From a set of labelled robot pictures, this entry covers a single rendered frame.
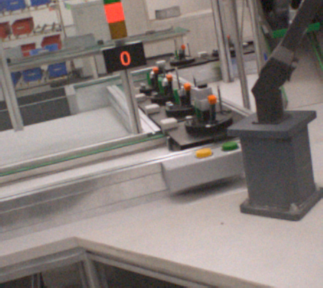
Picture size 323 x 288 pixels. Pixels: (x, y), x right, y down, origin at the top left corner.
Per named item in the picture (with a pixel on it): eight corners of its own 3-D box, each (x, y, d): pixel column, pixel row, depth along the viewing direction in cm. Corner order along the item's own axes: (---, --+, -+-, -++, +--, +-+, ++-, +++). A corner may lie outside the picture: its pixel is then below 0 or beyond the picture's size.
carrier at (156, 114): (232, 114, 169) (226, 76, 165) (160, 132, 164) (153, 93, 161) (209, 101, 192) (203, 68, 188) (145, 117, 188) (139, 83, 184)
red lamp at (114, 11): (125, 19, 151) (122, 2, 149) (109, 22, 150) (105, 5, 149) (123, 19, 155) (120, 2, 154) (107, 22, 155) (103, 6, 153)
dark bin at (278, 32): (319, 30, 145) (320, 6, 140) (272, 39, 145) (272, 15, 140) (288, -12, 166) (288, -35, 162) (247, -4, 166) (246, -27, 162)
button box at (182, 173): (251, 171, 131) (248, 147, 130) (171, 192, 128) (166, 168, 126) (241, 163, 138) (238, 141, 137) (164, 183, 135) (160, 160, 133)
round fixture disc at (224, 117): (240, 125, 148) (239, 118, 147) (192, 137, 145) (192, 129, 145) (223, 115, 161) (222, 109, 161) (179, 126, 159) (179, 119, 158)
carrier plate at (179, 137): (264, 132, 144) (264, 124, 144) (182, 152, 140) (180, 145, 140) (233, 115, 167) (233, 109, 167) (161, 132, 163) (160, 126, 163)
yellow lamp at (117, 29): (129, 37, 152) (125, 19, 151) (112, 39, 151) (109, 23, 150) (126, 36, 157) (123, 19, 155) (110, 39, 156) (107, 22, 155)
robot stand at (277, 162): (298, 222, 110) (286, 131, 105) (239, 212, 119) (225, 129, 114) (326, 194, 120) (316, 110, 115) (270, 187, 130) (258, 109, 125)
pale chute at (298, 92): (330, 101, 148) (333, 92, 144) (284, 110, 148) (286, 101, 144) (301, 27, 162) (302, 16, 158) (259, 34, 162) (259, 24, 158)
